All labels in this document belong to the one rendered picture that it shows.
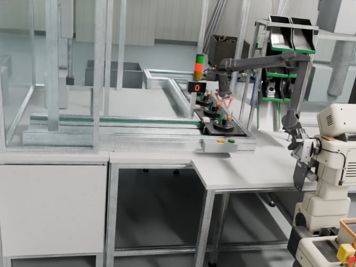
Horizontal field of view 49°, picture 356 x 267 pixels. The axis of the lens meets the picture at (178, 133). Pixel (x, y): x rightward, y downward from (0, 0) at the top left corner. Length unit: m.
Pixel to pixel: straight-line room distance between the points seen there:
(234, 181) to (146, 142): 0.57
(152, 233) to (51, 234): 0.87
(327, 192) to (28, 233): 1.73
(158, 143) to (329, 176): 0.97
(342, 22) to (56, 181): 2.51
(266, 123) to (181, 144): 0.61
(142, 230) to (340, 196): 1.60
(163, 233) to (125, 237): 0.30
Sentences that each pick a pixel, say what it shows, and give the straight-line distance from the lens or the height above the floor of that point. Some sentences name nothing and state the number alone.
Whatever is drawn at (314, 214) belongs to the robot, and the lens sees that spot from 2.14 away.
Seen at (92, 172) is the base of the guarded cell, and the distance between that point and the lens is 2.33.
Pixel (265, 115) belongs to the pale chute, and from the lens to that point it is 2.65.
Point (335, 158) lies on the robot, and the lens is 1.95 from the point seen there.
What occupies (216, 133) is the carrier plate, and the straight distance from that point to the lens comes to 2.48.
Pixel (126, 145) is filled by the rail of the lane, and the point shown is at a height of 0.91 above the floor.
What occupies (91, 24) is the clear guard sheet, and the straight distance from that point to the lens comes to 2.10.
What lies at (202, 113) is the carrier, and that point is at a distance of 2.80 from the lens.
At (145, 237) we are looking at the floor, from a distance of 3.08.
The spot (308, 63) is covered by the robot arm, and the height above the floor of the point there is 1.52.
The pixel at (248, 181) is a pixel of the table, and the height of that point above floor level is 0.86.
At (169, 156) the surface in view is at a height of 0.86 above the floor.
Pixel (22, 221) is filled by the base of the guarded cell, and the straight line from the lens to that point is 2.54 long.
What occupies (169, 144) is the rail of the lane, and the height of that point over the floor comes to 0.91.
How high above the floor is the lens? 1.89
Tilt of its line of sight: 23 degrees down
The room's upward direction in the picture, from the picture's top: 7 degrees clockwise
